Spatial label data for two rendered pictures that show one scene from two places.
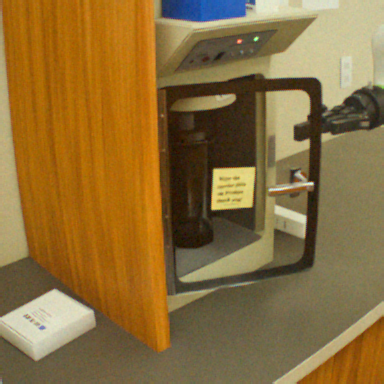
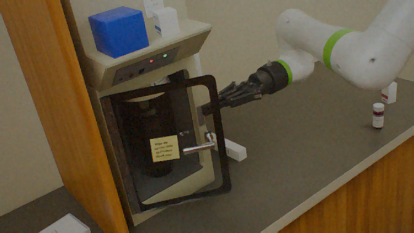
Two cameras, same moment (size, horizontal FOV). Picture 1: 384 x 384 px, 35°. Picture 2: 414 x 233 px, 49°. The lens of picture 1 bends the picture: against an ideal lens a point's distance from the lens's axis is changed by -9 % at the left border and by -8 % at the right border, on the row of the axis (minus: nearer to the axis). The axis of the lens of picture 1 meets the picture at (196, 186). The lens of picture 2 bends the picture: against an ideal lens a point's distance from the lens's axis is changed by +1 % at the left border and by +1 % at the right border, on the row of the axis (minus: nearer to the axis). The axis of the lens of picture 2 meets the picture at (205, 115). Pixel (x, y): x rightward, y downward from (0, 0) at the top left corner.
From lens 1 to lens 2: 41 cm
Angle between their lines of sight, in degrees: 9
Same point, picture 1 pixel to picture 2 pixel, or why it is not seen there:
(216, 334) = not seen: outside the picture
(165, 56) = (100, 80)
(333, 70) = not seen: hidden behind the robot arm
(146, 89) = (84, 107)
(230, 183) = (162, 146)
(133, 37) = (68, 76)
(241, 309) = (185, 219)
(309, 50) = (262, 16)
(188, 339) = not seen: outside the picture
